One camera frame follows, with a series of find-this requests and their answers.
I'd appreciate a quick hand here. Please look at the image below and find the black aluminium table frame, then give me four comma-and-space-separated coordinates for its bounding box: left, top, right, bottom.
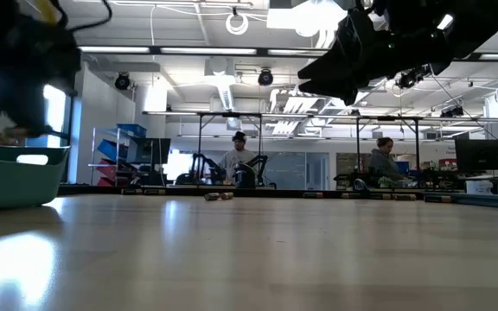
56, 184, 498, 211

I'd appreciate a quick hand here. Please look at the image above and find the large window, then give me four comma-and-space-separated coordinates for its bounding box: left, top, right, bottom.
0, 84, 69, 148

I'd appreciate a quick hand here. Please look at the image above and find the white cable coil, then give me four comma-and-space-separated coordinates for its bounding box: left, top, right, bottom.
225, 11, 249, 36

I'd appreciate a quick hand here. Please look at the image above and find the black ceiling spotlight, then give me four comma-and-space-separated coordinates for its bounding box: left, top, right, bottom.
114, 72, 131, 91

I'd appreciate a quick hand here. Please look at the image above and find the yellow tape tag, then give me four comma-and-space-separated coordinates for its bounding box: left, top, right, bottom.
36, 0, 60, 25

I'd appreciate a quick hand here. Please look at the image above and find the green plastic bin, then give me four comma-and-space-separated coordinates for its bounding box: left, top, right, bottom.
0, 144, 72, 213

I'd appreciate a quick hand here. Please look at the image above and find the blue storage bin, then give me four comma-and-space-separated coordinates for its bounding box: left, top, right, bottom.
117, 124, 148, 138
96, 138, 129, 162

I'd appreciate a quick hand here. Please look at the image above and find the black background rig frame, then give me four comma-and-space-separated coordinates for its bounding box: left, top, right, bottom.
195, 111, 264, 168
354, 114, 421, 170

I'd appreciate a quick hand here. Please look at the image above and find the white box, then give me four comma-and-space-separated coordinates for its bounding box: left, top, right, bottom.
465, 180, 495, 194

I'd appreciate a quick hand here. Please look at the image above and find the dark computer monitor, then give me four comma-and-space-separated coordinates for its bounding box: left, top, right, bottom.
455, 137, 498, 174
126, 137, 171, 165

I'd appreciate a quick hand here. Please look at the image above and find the white ceiling air duct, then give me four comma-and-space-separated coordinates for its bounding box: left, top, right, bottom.
205, 58, 241, 112

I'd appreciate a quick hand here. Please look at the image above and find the black spotlight cluster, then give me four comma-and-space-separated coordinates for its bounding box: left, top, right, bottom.
397, 64, 432, 90

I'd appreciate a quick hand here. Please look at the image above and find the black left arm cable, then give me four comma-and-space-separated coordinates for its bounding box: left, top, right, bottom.
56, 0, 113, 34

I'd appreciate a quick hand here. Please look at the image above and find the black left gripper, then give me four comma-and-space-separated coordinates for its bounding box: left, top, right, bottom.
0, 21, 82, 140

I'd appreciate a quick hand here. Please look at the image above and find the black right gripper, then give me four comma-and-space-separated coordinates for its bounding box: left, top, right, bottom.
297, 7, 396, 107

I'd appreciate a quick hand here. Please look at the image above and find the red storage bin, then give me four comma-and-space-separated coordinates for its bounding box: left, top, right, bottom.
96, 158, 123, 181

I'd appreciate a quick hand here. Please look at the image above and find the ceiling LED light bar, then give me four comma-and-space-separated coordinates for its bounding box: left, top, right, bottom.
78, 45, 498, 61

